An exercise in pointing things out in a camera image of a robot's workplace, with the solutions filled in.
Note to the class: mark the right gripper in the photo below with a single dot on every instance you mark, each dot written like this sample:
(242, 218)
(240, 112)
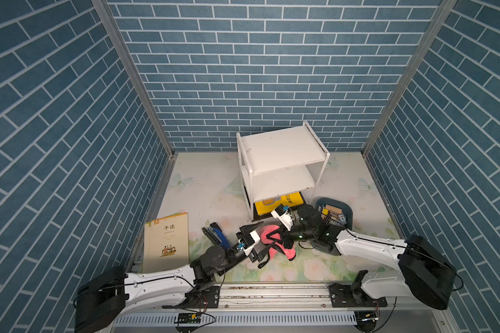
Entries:
(285, 236)

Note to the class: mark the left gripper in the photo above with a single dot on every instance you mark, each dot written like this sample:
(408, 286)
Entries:
(260, 255)

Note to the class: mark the pink and grey cloth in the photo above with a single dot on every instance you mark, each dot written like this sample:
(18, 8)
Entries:
(272, 238)

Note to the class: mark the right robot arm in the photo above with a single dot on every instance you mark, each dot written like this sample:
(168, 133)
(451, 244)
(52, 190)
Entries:
(416, 268)

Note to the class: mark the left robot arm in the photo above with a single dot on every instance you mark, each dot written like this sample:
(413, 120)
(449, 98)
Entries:
(116, 292)

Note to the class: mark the white two-tier bookshelf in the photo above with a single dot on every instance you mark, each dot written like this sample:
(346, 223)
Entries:
(280, 162)

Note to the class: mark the blue stapler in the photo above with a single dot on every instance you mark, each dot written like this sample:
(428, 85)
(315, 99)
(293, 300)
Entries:
(214, 233)

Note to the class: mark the yellow book under shelf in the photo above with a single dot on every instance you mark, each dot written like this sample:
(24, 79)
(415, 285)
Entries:
(263, 209)

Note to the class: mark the teal storage basket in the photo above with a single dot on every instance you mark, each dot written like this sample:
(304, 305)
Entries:
(336, 210)

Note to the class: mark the beige textbook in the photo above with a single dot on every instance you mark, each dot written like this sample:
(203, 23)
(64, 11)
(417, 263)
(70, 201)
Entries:
(166, 243)

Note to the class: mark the left circuit board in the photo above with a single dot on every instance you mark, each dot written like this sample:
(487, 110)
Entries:
(188, 319)

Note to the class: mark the circuit board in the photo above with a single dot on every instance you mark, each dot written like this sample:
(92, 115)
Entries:
(366, 321)
(188, 319)

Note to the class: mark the right circuit board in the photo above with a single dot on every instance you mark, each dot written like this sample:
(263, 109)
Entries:
(366, 321)

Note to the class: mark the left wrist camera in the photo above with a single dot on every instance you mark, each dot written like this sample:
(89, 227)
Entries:
(247, 242)

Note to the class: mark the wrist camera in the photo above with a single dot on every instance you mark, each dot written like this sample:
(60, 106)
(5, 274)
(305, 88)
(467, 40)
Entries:
(284, 214)
(247, 242)

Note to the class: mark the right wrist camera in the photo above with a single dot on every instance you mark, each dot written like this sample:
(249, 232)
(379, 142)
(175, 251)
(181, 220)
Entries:
(284, 214)

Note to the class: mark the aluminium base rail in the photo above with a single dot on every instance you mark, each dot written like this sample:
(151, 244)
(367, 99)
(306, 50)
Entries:
(289, 307)

